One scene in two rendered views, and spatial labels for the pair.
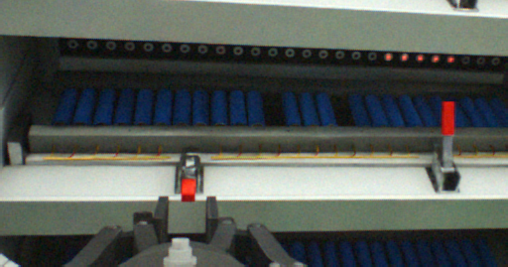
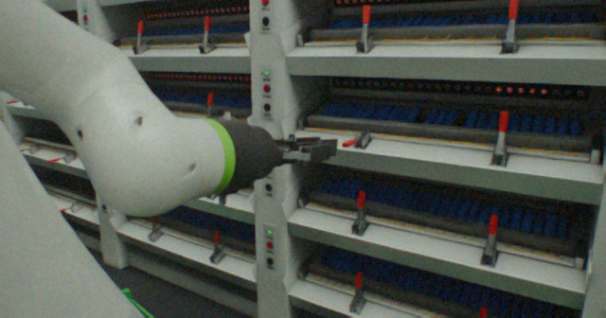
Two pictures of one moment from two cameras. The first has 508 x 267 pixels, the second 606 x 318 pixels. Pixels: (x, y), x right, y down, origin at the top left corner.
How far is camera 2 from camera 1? 0.40 m
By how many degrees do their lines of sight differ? 43
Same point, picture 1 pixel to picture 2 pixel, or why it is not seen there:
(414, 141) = (491, 137)
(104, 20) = (327, 67)
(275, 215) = (398, 166)
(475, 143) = (536, 142)
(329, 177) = (432, 150)
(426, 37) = (482, 71)
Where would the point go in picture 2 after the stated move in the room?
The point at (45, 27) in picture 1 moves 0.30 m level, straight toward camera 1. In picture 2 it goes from (307, 71) to (239, 78)
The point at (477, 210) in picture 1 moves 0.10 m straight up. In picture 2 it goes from (518, 181) to (525, 123)
